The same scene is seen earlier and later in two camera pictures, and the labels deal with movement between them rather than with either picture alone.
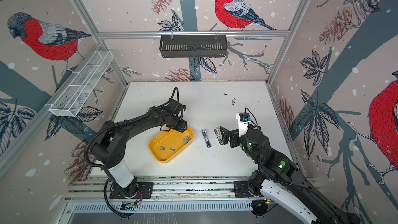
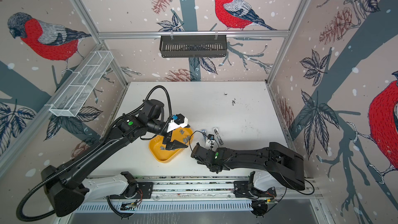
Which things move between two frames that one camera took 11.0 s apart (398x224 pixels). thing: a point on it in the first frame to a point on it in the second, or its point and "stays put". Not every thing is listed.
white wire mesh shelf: x=74 y=98 stays put
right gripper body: x=237 y=141 to x=209 y=164
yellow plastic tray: x=167 y=145 stays put
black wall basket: x=209 y=47 stays put
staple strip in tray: x=186 y=139 stays put
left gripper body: x=178 y=124 to x=168 y=136
